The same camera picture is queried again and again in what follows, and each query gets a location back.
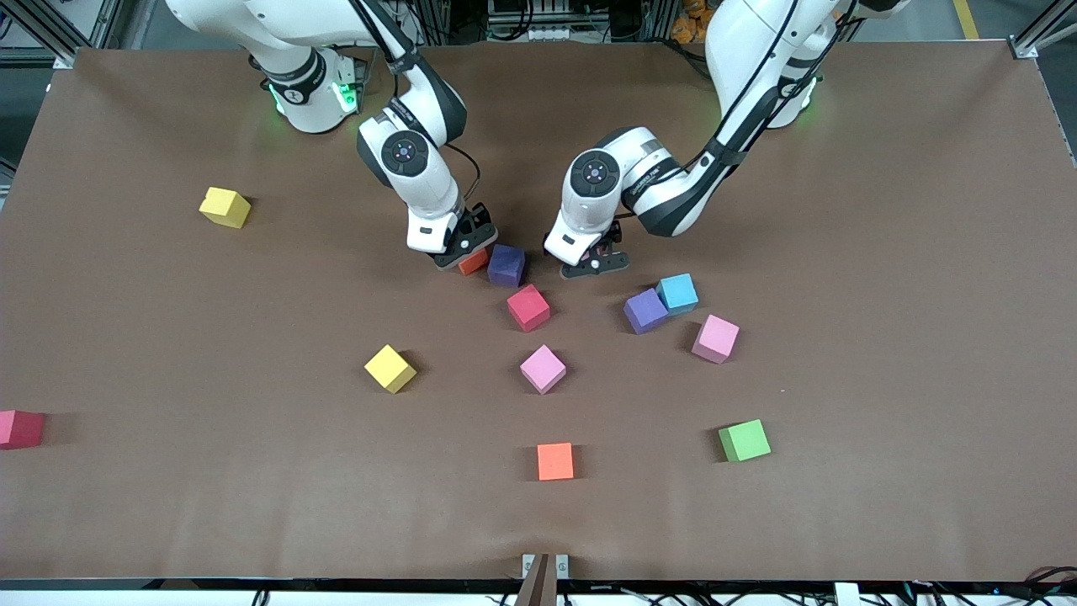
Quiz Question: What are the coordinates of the light purple foam cube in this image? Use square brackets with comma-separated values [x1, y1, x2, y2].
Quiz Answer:
[623, 288, 671, 335]

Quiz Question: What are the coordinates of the yellow foam cube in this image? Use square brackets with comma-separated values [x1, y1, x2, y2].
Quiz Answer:
[199, 186, 252, 230]
[363, 343, 418, 395]

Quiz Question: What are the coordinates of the white power strip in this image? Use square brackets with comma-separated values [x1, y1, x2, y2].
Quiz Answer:
[488, 24, 594, 43]

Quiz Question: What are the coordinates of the pink foam cube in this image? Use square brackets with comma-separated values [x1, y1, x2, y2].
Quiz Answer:
[691, 314, 741, 365]
[519, 343, 568, 396]

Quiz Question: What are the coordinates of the small metal bracket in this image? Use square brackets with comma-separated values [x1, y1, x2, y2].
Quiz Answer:
[522, 553, 570, 582]

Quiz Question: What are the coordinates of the large table cover sheet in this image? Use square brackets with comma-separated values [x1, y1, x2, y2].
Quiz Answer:
[0, 42, 1077, 583]

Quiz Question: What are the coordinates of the bag of orange snacks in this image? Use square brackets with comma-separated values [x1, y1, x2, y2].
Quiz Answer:
[671, 0, 716, 45]

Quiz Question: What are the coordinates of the green foam cube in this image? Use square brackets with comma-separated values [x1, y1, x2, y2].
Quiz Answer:
[718, 418, 772, 464]

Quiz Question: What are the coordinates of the dark violet foam cube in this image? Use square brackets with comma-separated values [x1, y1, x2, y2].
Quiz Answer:
[487, 243, 527, 288]

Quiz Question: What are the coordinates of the black cable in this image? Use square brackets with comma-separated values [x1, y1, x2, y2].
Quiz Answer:
[1022, 566, 1077, 592]

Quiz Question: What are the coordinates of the aluminium frame profile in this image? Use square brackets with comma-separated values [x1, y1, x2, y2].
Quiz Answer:
[0, 0, 157, 68]
[1010, 0, 1077, 60]

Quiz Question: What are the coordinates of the red foam cube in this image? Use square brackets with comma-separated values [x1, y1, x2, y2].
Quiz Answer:
[506, 284, 552, 333]
[0, 409, 45, 451]

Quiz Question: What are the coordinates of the blue foam cube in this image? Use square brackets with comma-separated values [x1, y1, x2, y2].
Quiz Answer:
[655, 273, 700, 316]

